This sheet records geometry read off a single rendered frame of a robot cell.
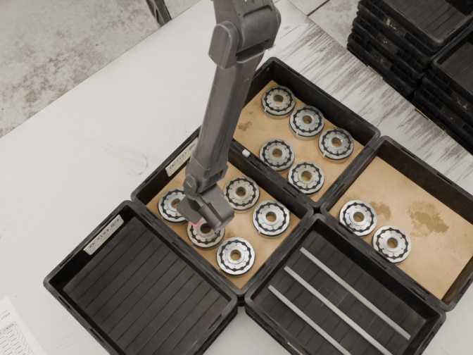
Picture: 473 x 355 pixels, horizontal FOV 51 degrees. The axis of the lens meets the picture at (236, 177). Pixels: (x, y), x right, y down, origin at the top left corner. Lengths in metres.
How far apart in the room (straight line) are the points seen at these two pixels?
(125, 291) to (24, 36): 1.91
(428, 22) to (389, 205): 1.04
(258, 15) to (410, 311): 0.91
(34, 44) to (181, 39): 1.25
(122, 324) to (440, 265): 0.85
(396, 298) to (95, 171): 0.98
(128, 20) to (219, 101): 2.06
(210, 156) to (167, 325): 0.55
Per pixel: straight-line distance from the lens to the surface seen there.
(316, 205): 1.32
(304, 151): 1.48
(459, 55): 2.39
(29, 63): 2.88
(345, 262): 1.39
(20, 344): 1.59
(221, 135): 0.91
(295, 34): 1.88
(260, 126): 1.51
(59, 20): 3.00
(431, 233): 1.48
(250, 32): 0.75
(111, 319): 1.38
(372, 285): 1.40
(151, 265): 1.39
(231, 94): 0.83
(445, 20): 2.33
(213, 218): 1.08
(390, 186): 1.49
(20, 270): 1.63
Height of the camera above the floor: 2.16
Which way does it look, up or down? 67 degrees down
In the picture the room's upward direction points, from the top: 2 degrees counter-clockwise
